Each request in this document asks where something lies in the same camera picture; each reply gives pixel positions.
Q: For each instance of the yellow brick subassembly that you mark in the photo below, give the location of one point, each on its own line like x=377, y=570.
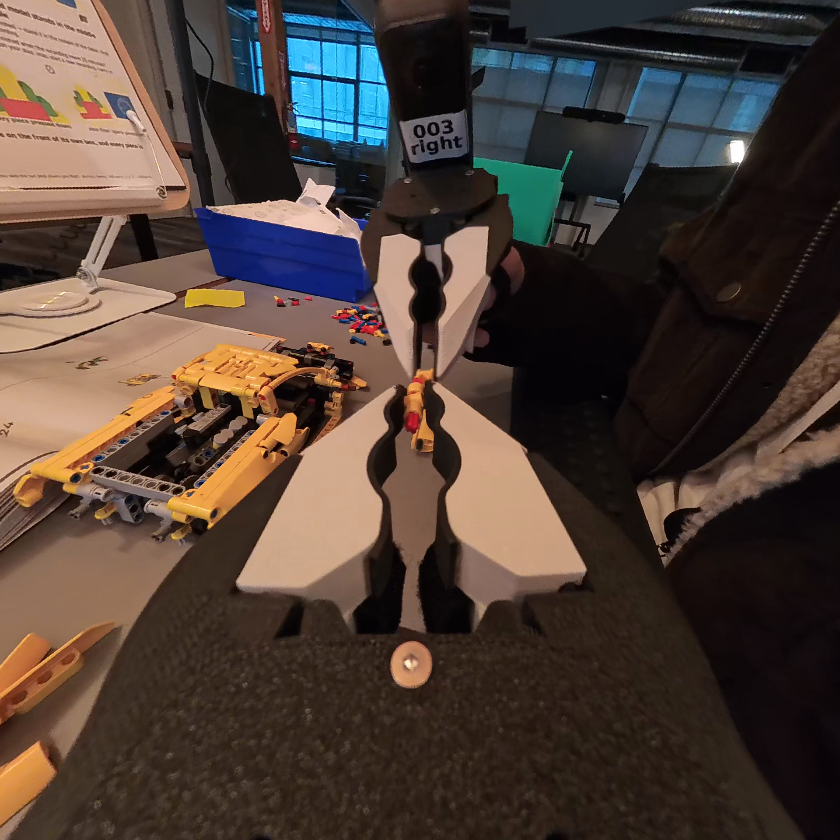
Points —
x=423, y=433

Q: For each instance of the wooden clipboard board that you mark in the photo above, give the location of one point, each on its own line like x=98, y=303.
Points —
x=167, y=190

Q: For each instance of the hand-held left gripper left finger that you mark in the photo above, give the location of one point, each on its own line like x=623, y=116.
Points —
x=308, y=525

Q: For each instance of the person's fleece jacket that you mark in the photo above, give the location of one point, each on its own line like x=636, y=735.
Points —
x=754, y=394

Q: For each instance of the large dark display screen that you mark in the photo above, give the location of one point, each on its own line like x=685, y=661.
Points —
x=590, y=157

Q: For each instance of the small yellow bush pin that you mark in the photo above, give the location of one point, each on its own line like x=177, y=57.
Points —
x=423, y=376

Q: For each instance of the green carry box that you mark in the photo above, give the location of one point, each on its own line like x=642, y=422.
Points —
x=525, y=197

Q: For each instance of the black monitor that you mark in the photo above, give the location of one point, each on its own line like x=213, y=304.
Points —
x=249, y=144

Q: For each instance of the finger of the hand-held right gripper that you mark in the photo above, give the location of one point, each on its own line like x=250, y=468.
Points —
x=466, y=295
x=397, y=295

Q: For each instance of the grey desk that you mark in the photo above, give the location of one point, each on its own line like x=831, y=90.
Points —
x=131, y=577

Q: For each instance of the heap of white paper bags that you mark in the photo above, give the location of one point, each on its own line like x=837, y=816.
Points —
x=289, y=213

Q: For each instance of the yellow holed beam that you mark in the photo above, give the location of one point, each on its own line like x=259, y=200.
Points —
x=39, y=682

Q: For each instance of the open instruction booklet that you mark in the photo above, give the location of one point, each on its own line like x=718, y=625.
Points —
x=39, y=407

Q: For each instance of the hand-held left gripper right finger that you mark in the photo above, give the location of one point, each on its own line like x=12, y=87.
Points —
x=512, y=525

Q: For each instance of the printed instruction sheet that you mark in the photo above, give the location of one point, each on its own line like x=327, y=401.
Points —
x=65, y=118

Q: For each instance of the person's right forearm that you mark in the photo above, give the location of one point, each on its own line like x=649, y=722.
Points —
x=577, y=315

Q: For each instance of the person's right hand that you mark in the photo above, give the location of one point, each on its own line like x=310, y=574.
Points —
x=508, y=275

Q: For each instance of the pile of small coloured pins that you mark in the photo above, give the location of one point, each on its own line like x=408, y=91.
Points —
x=361, y=325

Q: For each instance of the yellow sticky note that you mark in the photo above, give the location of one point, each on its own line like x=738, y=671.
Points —
x=213, y=298

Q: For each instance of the small red black pin cluster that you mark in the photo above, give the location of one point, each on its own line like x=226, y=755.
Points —
x=292, y=302

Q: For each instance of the yellow toy brick car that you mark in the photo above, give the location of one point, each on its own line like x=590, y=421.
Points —
x=223, y=374

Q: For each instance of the pile of yellow brick parts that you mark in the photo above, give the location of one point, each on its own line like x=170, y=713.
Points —
x=26, y=781

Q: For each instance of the blue storage bin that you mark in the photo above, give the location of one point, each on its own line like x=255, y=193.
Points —
x=275, y=262

